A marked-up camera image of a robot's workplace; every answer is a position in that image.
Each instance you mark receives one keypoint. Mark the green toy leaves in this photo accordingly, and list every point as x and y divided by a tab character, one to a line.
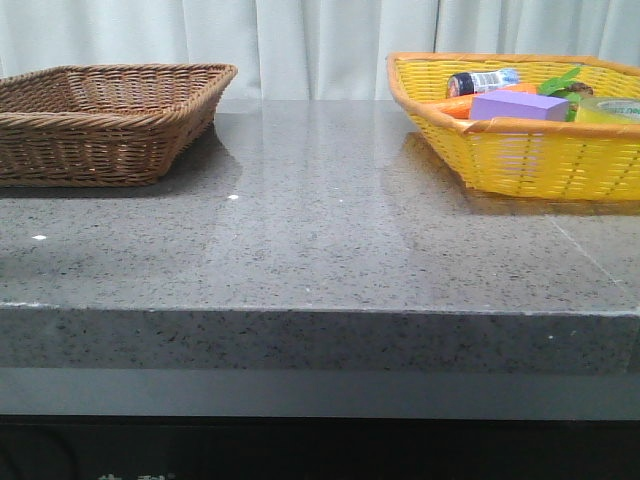
562	86

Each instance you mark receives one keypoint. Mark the yellow clear tape roll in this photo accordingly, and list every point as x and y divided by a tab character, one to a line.
610	110

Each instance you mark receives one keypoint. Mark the brown wicker basket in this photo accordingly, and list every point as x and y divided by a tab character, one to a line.
113	125

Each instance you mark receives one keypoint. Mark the white curtain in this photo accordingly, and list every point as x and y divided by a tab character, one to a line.
307	50

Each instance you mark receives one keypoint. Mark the orange toy carrot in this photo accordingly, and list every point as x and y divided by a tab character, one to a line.
459	107

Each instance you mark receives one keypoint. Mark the purple foam block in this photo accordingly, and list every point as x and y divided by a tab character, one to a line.
511	104

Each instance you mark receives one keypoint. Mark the yellow woven basket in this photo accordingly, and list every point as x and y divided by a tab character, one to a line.
520	157

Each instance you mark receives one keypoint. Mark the small dark-capped bottle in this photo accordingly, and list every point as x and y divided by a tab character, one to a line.
475	82

